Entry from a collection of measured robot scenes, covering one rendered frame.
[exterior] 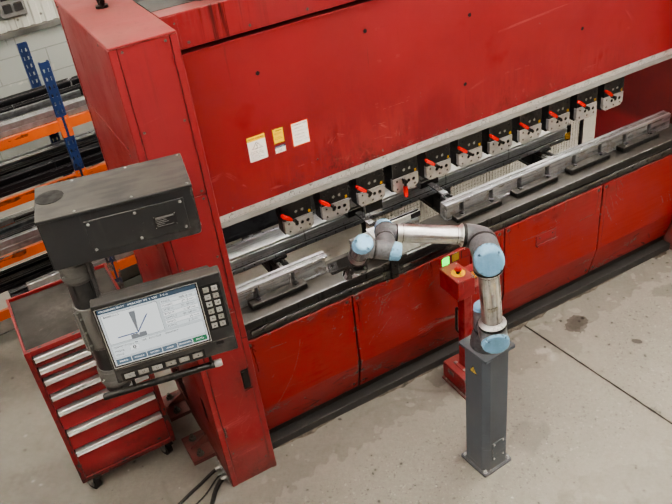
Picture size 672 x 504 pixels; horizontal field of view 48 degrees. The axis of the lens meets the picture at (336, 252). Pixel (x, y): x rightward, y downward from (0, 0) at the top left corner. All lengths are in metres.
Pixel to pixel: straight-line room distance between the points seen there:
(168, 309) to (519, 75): 2.20
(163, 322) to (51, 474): 1.91
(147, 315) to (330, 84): 1.32
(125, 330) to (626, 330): 3.07
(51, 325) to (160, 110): 1.33
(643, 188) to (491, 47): 1.59
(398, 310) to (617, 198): 1.57
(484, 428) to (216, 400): 1.26
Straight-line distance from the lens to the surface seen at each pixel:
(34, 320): 3.83
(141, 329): 2.75
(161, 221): 2.55
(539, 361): 4.55
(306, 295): 3.67
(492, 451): 3.86
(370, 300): 3.88
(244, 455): 3.94
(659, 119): 5.03
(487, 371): 3.47
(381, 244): 2.90
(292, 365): 3.85
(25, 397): 5.02
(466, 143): 3.95
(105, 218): 2.53
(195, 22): 3.03
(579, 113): 4.44
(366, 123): 3.54
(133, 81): 2.80
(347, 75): 3.41
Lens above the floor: 3.10
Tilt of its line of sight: 34 degrees down
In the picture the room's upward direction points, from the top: 8 degrees counter-clockwise
